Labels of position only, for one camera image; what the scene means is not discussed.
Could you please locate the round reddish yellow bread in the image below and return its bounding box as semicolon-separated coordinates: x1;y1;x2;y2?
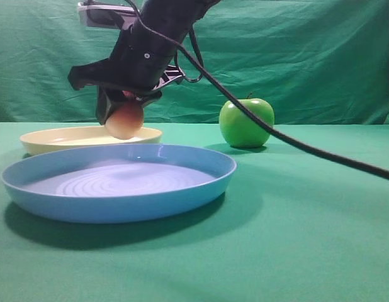
105;102;144;140

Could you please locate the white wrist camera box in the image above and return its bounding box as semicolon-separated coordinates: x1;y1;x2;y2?
77;1;136;30

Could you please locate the blue plastic plate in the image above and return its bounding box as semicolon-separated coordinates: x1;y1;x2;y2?
1;143;237;224

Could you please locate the green cloth backdrop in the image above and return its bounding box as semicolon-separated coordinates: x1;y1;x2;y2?
0;1;389;124

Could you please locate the yellow plastic plate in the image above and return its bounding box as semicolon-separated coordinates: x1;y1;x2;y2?
20;126;163;155

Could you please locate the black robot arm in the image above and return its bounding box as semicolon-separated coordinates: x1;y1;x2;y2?
68;1;216;125

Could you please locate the green apple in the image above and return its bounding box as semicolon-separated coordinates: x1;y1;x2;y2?
219;98;275;148

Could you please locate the black cable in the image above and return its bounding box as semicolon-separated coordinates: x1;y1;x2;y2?
128;0;389;182

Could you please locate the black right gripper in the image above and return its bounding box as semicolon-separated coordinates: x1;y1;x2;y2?
67;25;184;125

